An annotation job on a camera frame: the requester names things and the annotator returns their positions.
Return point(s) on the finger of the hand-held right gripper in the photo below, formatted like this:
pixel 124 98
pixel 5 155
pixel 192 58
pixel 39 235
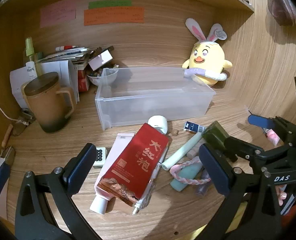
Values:
pixel 245 150
pixel 260 121

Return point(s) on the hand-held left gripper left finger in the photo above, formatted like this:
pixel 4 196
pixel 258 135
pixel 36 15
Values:
pixel 80 166

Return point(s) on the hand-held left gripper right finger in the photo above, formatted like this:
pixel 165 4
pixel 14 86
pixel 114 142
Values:
pixel 214 168

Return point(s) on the white box with black dots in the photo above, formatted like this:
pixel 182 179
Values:
pixel 99 156

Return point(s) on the pink tube with white cap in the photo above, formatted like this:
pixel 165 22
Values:
pixel 112 160

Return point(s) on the dark green bottle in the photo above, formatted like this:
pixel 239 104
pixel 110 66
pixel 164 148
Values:
pixel 214 135

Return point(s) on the small blue box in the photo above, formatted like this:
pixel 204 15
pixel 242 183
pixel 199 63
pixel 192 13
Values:
pixel 193 127

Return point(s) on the red tea packet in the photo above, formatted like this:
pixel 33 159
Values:
pixel 135 162

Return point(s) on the white tube with nozzle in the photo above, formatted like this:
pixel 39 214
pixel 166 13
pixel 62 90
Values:
pixel 145 200

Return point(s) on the clear plastic storage box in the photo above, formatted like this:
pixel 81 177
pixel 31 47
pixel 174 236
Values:
pixel 150 97

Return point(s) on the person's right hand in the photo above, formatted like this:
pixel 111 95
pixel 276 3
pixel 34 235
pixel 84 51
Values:
pixel 281 195

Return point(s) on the small pink item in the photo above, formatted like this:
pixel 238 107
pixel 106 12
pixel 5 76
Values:
pixel 273 136

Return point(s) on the pale purple pen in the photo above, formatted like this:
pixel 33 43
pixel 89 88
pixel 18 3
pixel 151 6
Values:
pixel 202 188

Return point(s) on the light blue tube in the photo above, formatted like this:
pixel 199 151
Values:
pixel 185 177

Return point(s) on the light green tube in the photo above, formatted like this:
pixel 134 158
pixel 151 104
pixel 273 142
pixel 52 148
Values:
pixel 180 152

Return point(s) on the brown mug with wooden lid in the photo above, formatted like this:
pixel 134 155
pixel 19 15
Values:
pixel 47 105

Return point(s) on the eyeglasses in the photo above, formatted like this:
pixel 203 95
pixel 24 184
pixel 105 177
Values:
pixel 22 123

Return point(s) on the wooden pen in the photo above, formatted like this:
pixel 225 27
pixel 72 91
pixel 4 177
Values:
pixel 7 136

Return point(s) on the yellow chick plush toy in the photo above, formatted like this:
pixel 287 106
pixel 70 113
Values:
pixel 208 60

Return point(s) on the red box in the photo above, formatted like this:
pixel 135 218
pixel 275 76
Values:
pixel 83 82

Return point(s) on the white ceramic bowl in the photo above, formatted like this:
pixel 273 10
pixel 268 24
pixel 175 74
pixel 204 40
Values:
pixel 97 78

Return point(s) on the stack of papers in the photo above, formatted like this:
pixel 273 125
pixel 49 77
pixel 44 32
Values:
pixel 62 65

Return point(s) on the small white cardboard box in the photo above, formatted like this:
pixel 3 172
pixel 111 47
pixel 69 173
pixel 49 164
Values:
pixel 100 58

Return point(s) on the red and white marker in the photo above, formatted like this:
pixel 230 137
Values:
pixel 66 47

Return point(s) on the green spray bottle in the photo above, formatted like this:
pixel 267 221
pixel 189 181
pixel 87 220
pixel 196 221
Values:
pixel 30 52

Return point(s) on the orange paper note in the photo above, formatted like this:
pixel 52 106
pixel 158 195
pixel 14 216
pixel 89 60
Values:
pixel 112 16

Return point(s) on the pink paper note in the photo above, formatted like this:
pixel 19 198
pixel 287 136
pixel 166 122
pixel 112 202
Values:
pixel 57 13

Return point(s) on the green paper note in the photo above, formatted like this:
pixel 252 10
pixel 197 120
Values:
pixel 110 4

